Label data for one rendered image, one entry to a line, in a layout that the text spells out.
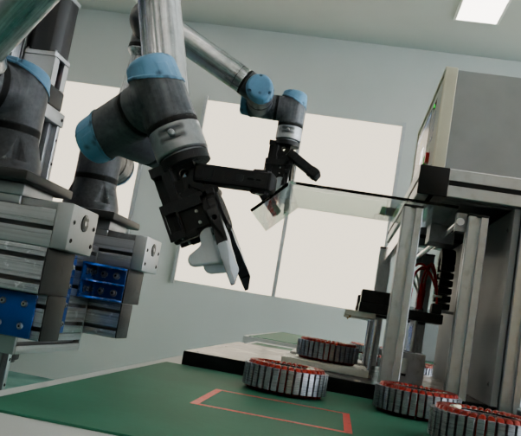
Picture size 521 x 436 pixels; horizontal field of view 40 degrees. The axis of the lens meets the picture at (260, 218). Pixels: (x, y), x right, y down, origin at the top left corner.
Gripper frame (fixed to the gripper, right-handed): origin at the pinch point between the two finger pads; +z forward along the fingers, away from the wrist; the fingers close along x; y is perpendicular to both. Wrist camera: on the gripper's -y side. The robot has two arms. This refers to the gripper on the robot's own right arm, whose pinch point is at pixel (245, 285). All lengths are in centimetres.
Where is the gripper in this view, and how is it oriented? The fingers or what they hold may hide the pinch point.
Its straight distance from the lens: 98.8
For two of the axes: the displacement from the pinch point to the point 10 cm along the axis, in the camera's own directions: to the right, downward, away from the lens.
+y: -9.3, 3.5, 0.4
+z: 3.4, 9.2, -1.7
